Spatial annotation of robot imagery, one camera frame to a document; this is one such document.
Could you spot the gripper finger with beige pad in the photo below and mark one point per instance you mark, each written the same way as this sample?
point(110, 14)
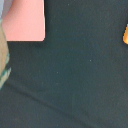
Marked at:
point(4, 57)

